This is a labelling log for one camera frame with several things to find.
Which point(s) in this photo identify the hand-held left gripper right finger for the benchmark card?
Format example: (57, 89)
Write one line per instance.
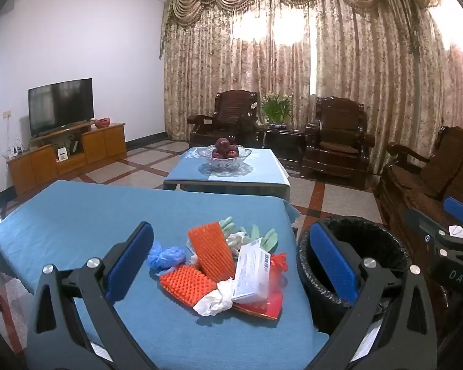
(333, 262)

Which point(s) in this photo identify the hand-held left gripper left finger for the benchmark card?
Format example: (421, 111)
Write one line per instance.
(129, 256)

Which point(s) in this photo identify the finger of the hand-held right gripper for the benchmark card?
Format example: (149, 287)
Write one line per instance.
(424, 223)
(461, 211)

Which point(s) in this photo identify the black lined trash bin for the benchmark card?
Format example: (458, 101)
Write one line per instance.
(386, 246)

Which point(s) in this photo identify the green rubber glove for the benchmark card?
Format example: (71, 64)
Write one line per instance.
(268, 239)

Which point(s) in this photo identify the crumpled blue plastic bag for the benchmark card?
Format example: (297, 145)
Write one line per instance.
(166, 258)

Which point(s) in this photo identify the dark wooden sofa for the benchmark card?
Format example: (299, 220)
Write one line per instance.
(420, 185)

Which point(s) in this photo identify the red plastic bag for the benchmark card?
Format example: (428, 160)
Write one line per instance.
(279, 266)

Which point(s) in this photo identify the table with blue tablecloth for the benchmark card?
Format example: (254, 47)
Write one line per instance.
(81, 216)

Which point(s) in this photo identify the short orange foam net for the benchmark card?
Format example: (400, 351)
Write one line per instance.
(187, 283)

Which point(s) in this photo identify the long orange foam net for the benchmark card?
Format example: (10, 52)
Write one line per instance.
(212, 246)

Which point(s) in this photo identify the white printed cardboard box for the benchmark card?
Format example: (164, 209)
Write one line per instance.
(250, 273)

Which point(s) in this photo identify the flat red cardboard packet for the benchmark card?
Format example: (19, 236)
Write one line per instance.
(262, 307)

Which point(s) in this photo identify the crumpled plain white tissue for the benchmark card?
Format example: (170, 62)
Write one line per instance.
(216, 300)

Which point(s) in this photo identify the coffee table with blue cloth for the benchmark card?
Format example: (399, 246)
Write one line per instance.
(262, 169)

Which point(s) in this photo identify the wooden television cabinet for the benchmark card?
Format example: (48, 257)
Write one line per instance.
(100, 142)

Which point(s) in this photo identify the small white box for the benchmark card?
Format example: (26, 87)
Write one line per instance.
(62, 154)

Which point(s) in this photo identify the dark wooden armchair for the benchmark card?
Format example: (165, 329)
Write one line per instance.
(339, 123)
(231, 108)

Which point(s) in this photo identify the glass fruit bowl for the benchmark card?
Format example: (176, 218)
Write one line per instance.
(223, 164)

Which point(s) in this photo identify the dark wooden side table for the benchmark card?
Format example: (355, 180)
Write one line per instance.
(281, 138)

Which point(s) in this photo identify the red apple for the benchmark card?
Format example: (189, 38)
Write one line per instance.
(232, 152)
(217, 153)
(222, 143)

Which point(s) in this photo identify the red bowl on cabinet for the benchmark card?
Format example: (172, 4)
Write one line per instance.
(103, 122)

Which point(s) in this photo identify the white power strip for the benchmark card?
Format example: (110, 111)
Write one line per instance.
(16, 150)

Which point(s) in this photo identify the green potted plant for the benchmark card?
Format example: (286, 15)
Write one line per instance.
(276, 108)

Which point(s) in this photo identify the black flat television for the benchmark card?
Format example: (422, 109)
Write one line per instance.
(60, 104)

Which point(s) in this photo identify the beige patterned curtain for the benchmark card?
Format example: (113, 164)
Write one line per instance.
(332, 46)

